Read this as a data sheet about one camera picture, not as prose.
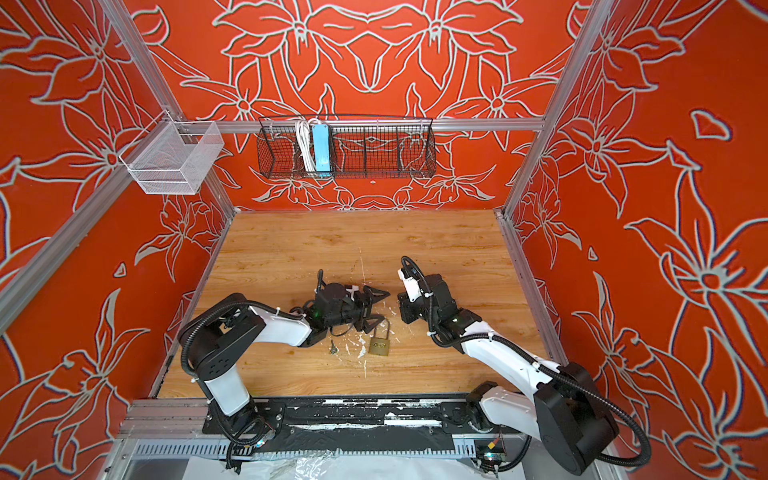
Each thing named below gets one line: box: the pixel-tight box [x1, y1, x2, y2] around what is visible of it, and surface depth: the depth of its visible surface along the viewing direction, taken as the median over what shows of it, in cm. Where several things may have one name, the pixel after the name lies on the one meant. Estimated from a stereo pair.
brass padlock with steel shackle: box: [368, 318, 391, 356], surface depth 85 cm
